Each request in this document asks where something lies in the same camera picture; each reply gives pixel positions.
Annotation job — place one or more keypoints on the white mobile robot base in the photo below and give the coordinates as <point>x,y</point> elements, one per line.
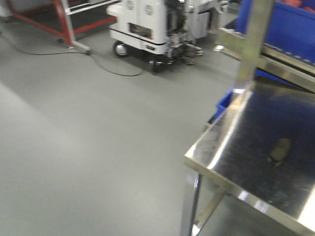
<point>165,29</point>

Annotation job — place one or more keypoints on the right blue plastic bin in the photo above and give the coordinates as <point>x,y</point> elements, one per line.
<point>292,29</point>

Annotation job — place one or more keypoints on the stainless steel rack frame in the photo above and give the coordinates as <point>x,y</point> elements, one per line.
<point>273,98</point>

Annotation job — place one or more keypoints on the centre-left grey brake pad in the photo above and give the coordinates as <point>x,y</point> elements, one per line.
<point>280,151</point>

